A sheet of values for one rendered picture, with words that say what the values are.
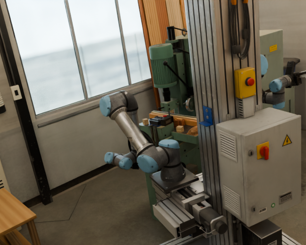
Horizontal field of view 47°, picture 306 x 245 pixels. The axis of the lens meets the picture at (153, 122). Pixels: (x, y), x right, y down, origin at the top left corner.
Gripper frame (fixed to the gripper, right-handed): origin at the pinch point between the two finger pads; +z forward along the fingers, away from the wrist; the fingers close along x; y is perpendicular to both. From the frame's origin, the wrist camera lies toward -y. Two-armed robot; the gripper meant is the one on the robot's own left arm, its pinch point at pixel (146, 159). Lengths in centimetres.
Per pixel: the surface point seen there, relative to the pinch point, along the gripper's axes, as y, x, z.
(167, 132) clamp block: -21.7, 3.0, 10.8
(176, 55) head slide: -80, -9, 12
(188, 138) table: -21.9, 18.7, 16.5
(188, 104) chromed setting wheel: -47, -1, 30
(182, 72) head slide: -70, -8, 23
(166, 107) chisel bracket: -39.9, -11.0, 17.6
